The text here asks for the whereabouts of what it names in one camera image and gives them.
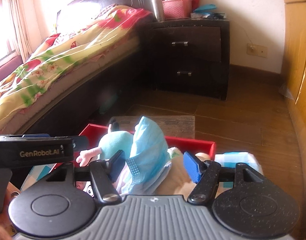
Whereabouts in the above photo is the steel thermos bottle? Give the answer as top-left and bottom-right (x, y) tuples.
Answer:
(151, 0), (165, 22)

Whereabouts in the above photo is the pale blue face mask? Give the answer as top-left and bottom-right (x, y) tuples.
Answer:
(119, 161), (173, 195)

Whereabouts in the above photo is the dark wooden nightstand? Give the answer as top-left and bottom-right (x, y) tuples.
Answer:
(143, 17), (230, 100)

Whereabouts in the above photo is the beige curtain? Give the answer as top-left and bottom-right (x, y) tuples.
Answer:
(5, 0), (38, 63)

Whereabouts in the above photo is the blue checkered tablecloth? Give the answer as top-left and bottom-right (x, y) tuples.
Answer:
(20, 152), (262, 193)

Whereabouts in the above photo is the purple window seat cushion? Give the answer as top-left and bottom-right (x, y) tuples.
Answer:
(0, 54), (25, 88)

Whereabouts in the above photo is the wall power socket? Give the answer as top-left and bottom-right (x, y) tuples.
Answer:
(247, 43), (267, 58)

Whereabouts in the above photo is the wooden wardrobe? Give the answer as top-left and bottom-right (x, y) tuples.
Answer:
(280, 0), (306, 188)

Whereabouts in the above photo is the cream plush bear keychain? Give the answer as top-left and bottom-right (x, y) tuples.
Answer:
(155, 151), (216, 195)

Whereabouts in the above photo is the pink plastic basket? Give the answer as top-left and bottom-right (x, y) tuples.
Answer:
(162, 0), (193, 19)

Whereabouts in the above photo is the red cardboard box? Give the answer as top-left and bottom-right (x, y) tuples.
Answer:
(49, 123), (216, 180)

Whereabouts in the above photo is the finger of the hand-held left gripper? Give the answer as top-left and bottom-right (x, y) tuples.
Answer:
(72, 135), (89, 152)
(0, 133), (80, 139)

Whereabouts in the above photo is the teal paper sheet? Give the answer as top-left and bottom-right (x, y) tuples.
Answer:
(193, 4), (217, 13)

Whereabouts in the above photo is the dark wooden bed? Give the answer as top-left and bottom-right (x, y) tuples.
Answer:
(0, 0), (153, 137)

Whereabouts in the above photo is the thin power cable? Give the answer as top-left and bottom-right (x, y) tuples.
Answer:
(229, 21), (254, 48)

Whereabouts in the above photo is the floral blanket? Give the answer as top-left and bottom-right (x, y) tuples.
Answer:
(0, 4), (153, 134)

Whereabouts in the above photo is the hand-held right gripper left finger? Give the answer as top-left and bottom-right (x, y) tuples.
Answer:
(46, 150), (126, 203)

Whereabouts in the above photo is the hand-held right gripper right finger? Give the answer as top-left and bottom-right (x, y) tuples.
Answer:
(183, 151), (266, 205)

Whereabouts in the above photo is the mint green fluffy towel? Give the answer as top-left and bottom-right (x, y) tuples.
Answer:
(167, 147), (183, 158)

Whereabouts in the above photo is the pink pig plush toy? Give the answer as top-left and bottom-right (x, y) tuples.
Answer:
(75, 118), (135, 197)

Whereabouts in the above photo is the dark nightstand drawer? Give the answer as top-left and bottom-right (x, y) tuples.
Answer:
(149, 26), (222, 63)
(153, 55), (222, 93)

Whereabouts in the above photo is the person's left hand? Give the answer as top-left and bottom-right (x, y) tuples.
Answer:
(0, 182), (19, 239)

